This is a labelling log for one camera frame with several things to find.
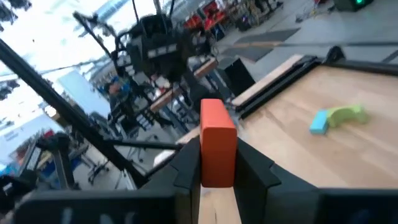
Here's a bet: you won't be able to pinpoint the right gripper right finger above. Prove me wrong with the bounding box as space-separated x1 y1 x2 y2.
233 138 321 224

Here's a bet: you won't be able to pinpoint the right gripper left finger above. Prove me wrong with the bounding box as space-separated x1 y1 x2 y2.
141 136 201 224

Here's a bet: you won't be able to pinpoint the orange rectangular block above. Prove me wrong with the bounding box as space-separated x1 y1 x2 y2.
199 98 239 189

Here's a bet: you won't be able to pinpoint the small light blue block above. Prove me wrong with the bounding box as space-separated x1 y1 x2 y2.
309 108 330 136

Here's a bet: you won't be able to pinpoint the green arch block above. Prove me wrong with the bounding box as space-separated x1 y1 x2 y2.
326 105 369 128

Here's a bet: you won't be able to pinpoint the black computer tower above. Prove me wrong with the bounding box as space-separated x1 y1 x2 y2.
217 57 256 96

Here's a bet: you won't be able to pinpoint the wooden side plank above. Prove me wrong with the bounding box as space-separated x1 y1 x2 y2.
231 54 305 107

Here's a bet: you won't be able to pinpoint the wooden desk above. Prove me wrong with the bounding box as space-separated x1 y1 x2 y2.
149 57 218 113

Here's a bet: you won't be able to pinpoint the dark grey floor mat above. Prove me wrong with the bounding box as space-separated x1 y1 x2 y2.
236 27 302 44
219 46 274 63

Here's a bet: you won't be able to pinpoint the red tool shelves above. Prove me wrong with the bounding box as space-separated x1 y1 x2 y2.
183 0 229 30

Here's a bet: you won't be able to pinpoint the black computer green lights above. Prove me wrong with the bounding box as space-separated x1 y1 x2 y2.
334 0 374 12

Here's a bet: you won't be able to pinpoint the black diagonal frame brace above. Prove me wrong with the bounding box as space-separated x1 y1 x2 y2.
105 139 186 152

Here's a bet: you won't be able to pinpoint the black table edge frame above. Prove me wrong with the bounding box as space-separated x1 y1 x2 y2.
234 46 398 121

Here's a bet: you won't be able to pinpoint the black frame upright post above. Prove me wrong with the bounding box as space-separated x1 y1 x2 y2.
0 37 150 189

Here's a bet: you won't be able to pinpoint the black corner bracket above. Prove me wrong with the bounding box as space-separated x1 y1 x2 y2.
325 45 346 63

